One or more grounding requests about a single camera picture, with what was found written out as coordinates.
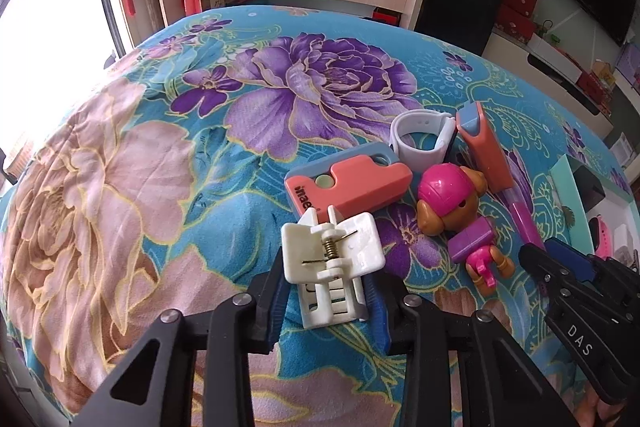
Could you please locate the red gift box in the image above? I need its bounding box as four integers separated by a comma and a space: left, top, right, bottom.
495, 4, 538, 42

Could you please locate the black power adapter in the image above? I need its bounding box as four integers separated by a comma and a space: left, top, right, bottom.
570, 167, 607, 212

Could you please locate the flat white box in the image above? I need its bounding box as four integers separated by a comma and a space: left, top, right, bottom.
527, 34, 583, 82

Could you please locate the purple folding comb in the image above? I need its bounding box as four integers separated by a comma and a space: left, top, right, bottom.
502, 184, 548, 253

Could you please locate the small red box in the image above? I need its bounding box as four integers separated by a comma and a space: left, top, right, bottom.
372, 7, 403, 28

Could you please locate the white charger plug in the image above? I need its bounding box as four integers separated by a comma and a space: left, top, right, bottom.
612, 224, 640, 263

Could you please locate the cream hair clip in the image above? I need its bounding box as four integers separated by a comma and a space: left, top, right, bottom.
280, 204, 387, 330

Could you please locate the white watch band ring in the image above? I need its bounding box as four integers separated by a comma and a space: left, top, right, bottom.
389, 112, 460, 168

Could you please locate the person's right hand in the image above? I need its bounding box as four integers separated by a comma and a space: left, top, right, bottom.
587, 384, 633, 427

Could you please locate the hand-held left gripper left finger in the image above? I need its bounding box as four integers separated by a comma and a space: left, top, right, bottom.
70, 259, 293, 427

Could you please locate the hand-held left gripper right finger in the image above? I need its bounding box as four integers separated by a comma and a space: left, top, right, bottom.
362, 269, 583, 427

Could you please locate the white television stand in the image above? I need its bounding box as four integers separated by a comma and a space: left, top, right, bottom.
480, 29, 616, 142

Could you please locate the shallow green cardboard box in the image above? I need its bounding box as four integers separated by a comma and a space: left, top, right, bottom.
547, 154, 640, 268

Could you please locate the floral teal blanket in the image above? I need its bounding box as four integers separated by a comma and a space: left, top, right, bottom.
0, 4, 640, 427

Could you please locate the flat red box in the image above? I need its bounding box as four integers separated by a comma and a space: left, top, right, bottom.
575, 72, 613, 115

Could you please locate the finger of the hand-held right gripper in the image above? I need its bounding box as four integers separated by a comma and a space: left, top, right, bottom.
517, 243, 563, 293
544, 237, 598, 283

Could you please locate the pink watch band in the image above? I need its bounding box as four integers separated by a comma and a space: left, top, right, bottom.
587, 216, 616, 258

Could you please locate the pink brown toy dog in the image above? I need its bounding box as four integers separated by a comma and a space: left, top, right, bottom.
416, 163, 516, 298

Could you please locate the small orange blue toy knife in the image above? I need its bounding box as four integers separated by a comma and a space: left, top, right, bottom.
456, 101, 516, 194

